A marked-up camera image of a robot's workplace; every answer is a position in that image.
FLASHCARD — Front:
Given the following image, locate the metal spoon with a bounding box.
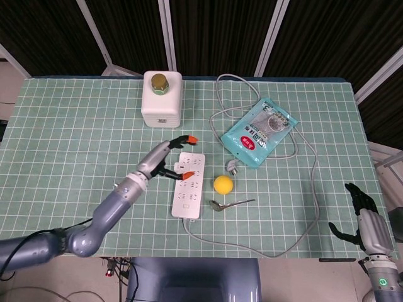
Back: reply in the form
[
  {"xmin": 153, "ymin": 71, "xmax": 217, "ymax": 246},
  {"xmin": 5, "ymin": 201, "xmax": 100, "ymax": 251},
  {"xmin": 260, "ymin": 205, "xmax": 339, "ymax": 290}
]
[{"xmin": 209, "ymin": 198, "xmax": 256, "ymax": 212}]

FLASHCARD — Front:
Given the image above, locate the green jar with gold lid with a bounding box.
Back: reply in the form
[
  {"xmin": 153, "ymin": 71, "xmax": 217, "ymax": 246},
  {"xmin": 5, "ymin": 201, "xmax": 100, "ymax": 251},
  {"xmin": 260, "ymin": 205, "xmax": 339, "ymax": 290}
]
[{"xmin": 149, "ymin": 73, "xmax": 171, "ymax": 95}]

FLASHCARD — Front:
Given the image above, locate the teal plastic product bag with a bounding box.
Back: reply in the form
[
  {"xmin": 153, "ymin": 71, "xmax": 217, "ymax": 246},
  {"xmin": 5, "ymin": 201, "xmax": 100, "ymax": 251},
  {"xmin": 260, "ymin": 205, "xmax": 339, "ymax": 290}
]
[{"xmin": 220, "ymin": 97, "xmax": 299, "ymax": 169}]

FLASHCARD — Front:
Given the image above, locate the yellow ball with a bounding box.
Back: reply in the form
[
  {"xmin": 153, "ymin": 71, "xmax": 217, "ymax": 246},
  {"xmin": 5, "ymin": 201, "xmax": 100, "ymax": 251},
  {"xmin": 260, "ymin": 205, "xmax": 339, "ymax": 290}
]
[{"xmin": 213, "ymin": 175, "xmax": 234, "ymax": 196}]

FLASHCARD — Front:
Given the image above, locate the blue-grey robot torso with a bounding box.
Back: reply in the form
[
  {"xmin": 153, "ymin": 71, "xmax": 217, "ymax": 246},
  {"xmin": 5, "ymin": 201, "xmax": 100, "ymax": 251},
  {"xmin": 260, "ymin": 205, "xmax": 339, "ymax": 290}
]
[{"xmin": 125, "ymin": 257, "xmax": 263, "ymax": 302}]

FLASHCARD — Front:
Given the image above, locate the white metal frame stand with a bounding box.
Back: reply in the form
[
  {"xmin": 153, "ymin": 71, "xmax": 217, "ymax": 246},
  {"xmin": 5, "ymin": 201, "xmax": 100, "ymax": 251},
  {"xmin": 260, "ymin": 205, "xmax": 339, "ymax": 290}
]
[{"xmin": 368, "ymin": 141, "xmax": 403, "ymax": 180}]

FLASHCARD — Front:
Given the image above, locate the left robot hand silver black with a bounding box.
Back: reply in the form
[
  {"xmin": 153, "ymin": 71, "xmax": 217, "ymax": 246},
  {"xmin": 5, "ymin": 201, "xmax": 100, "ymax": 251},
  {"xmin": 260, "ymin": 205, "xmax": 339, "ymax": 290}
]
[{"xmin": 137, "ymin": 134, "xmax": 200, "ymax": 181}]

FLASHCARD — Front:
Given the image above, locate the grey power cable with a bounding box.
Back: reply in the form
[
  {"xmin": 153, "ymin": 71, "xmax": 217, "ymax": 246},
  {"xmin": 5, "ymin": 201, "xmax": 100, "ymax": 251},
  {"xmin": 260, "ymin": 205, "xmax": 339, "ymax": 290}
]
[{"xmin": 181, "ymin": 74, "xmax": 321, "ymax": 259}]

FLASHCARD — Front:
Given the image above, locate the green checked tablecloth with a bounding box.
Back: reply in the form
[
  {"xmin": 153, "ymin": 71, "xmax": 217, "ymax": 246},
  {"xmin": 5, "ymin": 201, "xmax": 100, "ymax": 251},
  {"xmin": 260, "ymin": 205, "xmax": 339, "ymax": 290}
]
[{"xmin": 0, "ymin": 76, "xmax": 399, "ymax": 259}]

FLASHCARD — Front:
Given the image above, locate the white power strip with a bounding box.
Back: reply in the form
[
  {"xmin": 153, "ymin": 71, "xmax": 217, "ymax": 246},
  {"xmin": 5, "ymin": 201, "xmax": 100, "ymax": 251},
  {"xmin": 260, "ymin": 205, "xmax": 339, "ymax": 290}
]
[{"xmin": 171, "ymin": 152, "xmax": 206, "ymax": 218}]

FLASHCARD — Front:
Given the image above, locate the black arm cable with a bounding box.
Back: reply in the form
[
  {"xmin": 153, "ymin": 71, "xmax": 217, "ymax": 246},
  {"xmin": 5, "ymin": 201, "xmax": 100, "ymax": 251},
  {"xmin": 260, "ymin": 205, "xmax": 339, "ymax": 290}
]
[{"xmin": 0, "ymin": 219, "xmax": 93, "ymax": 281}]

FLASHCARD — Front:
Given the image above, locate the white ribbed plastic container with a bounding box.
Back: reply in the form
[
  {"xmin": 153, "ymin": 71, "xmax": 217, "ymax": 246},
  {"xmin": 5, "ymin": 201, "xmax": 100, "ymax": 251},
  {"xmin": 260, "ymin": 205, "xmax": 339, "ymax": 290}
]
[{"xmin": 140, "ymin": 70, "xmax": 183, "ymax": 128}]

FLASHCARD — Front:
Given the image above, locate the white partition frame post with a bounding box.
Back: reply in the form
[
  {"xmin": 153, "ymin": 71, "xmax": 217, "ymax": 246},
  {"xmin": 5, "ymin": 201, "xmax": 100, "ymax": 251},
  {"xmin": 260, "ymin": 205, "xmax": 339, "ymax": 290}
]
[
  {"xmin": 75, "ymin": 0, "xmax": 115, "ymax": 67},
  {"xmin": 0, "ymin": 43, "xmax": 32, "ymax": 78},
  {"xmin": 354, "ymin": 47, "xmax": 403, "ymax": 104},
  {"xmin": 158, "ymin": 0, "xmax": 177, "ymax": 72},
  {"xmin": 254, "ymin": 0, "xmax": 290, "ymax": 76}
]

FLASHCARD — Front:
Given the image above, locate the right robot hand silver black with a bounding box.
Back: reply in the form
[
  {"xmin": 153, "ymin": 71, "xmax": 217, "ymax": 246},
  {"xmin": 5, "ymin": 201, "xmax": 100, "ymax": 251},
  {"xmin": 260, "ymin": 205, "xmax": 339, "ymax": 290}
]
[{"xmin": 328, "ymin": 182, "xmax": 396, "ymax": 254}]

